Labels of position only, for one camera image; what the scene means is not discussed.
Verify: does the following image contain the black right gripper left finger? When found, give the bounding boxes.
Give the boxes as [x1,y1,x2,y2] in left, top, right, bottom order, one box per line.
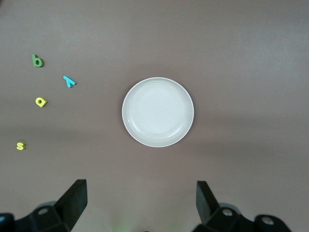
[14,179,87,232]

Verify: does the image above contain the beige brown round plate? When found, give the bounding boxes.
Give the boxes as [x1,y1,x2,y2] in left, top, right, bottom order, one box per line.
[122,77,195,148]

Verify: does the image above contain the cyan foam letter y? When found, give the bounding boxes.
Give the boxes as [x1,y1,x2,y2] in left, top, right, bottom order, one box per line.
[63,75,77,88]

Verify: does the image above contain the green foam letter b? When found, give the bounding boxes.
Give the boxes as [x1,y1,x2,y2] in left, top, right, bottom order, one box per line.
[31,54,45,68]

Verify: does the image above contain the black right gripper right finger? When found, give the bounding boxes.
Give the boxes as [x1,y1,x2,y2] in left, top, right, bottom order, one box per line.
[193,180,256,232]

